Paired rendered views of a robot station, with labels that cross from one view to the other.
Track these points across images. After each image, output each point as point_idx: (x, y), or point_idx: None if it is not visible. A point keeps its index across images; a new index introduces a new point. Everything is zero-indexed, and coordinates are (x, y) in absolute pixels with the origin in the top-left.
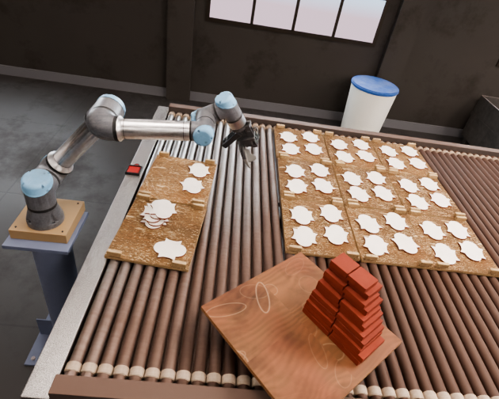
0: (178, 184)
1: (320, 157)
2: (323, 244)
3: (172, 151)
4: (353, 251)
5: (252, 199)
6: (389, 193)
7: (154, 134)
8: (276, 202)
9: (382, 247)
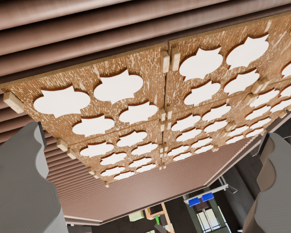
0: None
1: (273, 76)
2: (65, 120)
3: None
4: (74, 140)
5: None
6: (188, 138)
7: None
8: (153, 36)
9: (96, 153)
